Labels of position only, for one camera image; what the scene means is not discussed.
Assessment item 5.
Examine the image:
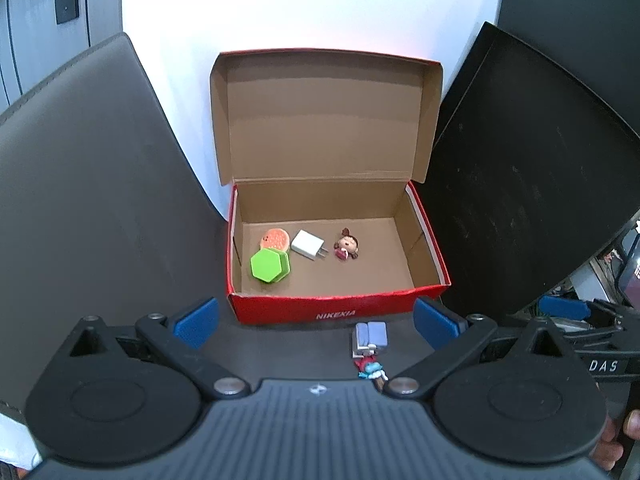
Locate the white cloth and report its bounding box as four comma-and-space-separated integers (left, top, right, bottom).
0, 412, 41, 471

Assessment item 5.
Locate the white wall charger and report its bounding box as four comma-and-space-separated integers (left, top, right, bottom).
290, 230, 328, 262

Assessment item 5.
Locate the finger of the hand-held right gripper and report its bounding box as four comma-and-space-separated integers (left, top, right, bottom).
539, 295, 640, 333

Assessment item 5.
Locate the small doll figurine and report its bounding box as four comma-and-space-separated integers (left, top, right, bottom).
333, 227, 361, 262

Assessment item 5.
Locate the black board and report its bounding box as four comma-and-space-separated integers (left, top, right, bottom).
414, 20, 640, 322

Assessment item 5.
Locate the grey leather chair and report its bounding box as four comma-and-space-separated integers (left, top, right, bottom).
0, 32, 232, 411

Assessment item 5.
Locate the grey door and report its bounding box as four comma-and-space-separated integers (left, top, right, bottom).
0, 0, 127, 107

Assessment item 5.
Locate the green hexagon block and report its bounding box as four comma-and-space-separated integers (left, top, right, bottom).
249, 248, 292, 285

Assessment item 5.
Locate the person's right hand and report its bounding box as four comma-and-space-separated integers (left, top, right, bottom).
599, 409, 640, 472

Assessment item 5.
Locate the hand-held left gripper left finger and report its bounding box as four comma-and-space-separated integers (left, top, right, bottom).
67, 296, 252, 400

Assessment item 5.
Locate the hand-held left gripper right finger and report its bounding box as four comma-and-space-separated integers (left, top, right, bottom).
382, 296, 577, 400

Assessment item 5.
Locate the red cardboard box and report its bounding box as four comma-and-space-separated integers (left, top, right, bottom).
209, 50, 451, 325

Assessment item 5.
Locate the burger toy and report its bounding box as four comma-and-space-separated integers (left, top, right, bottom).
258, 228, 291, 253

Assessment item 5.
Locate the red and blue figurine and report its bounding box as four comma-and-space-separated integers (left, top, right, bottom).
353, 355, 390, 381

